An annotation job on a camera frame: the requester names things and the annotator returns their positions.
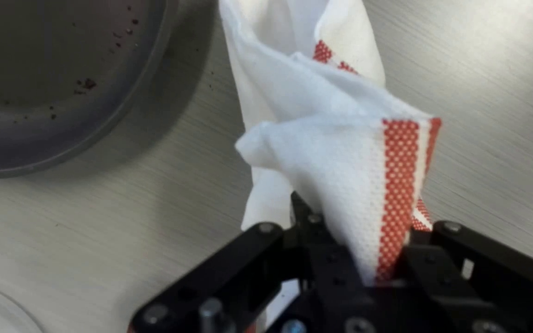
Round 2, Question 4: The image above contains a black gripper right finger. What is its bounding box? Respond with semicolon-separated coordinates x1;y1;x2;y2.
394;218;533;333

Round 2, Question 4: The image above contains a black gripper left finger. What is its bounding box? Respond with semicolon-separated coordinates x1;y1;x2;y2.
128;190;369;333

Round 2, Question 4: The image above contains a white red-striped dish towel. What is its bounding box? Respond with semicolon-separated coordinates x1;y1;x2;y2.
217;0;444;288

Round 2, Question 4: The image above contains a dark frying pan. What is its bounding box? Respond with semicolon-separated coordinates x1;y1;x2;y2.
0;0;182;181

